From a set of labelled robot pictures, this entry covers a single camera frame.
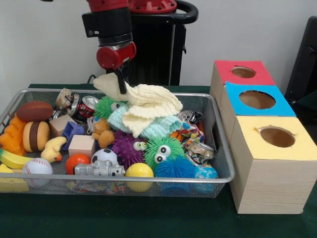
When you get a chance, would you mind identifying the green fuzzy toy with eyes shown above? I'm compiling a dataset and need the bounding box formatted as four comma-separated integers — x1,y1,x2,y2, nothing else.
93,96,128,119

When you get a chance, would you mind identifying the red soda can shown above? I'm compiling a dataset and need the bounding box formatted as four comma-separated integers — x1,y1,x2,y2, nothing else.
75,96,100,120

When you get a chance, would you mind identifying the pale yellow cloth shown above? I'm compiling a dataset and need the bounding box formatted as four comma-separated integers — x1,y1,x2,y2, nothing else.
93,73,183,139

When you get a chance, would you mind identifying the purple fuzzy toy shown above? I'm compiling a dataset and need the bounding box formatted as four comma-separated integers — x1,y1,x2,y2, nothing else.
111,129,148,170

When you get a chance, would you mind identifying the white baseball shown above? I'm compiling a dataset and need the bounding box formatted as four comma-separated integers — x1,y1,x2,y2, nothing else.
22,158,53,189

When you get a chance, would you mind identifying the small wooden block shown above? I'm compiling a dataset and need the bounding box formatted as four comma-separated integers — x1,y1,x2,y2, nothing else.
68,134,97,158

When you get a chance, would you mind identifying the yellow ball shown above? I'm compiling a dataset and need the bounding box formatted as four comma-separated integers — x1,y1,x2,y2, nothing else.
125,163,155,193

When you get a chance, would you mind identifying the silver and black can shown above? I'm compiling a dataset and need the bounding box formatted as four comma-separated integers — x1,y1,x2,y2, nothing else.
177,110,204,125

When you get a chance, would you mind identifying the blue globe ball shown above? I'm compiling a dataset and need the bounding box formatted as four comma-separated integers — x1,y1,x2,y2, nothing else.
193,165,219,194

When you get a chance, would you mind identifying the wooden box with three holes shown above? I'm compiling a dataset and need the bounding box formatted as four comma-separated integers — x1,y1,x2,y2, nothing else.
210,60,317,215

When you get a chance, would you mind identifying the yellow toy banana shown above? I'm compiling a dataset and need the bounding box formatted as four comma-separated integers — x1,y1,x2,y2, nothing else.
0,148,33,170

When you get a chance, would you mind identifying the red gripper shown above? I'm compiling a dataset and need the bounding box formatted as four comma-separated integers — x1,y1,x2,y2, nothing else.
96,41,137,95

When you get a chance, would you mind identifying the mint green cloth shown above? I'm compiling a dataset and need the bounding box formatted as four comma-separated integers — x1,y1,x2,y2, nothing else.
106,104,183,140

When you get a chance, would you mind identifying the yellow duck toy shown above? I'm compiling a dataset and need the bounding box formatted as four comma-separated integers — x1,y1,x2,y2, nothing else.
40,136,68,164

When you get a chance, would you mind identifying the toy hamburger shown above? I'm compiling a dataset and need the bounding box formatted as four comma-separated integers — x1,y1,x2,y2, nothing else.
22,121,51,153

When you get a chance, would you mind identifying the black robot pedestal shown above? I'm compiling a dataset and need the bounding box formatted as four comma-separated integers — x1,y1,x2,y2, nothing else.
128,0,199,86

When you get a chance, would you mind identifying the orange plush toy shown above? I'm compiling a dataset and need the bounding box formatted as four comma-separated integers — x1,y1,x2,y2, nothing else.
91,119,116,150

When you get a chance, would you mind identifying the black chair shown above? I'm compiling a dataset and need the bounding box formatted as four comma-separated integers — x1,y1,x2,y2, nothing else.
285,16,317,124

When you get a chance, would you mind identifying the purple block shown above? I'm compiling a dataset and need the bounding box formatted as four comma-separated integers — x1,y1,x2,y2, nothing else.
61,121,85,151

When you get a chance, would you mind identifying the clear mesh bin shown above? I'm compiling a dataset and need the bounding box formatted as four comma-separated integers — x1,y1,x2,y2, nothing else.
0,88,236,199

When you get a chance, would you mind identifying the crushed silver can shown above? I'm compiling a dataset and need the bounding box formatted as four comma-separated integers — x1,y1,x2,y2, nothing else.
54,88,80,119
184,140,215,165

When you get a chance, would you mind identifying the blue spiky ball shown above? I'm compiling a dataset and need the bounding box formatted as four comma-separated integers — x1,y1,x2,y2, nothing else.
155,157,197,180

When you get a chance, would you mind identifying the small orange basketball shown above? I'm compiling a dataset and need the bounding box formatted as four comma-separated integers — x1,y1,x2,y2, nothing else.
169,130,185,142

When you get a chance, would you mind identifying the brown toy football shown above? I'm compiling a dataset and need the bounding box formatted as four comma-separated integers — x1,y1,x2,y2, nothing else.
16,101,54,123

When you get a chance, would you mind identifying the yellow block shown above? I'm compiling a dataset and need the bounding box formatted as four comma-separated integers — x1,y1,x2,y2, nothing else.
0,165,30,194

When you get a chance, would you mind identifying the small red ball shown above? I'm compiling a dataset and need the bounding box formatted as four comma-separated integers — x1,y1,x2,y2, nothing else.
65,153,92,175

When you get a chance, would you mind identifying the small soccer ball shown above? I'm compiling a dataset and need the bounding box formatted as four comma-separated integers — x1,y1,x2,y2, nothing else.
91,149,119,168

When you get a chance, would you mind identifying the tan wooden cube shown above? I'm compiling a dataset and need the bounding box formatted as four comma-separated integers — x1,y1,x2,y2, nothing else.
49,114,76,138

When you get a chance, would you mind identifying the small green spiky toy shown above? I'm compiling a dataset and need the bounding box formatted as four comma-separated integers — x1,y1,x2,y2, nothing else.
144,135,186,170

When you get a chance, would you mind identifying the silver robot toy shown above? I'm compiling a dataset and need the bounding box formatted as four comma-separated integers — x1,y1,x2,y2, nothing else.
74,160,126,178

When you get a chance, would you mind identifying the multicoloured toy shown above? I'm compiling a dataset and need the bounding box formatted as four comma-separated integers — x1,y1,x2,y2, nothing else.
178,121,206,143

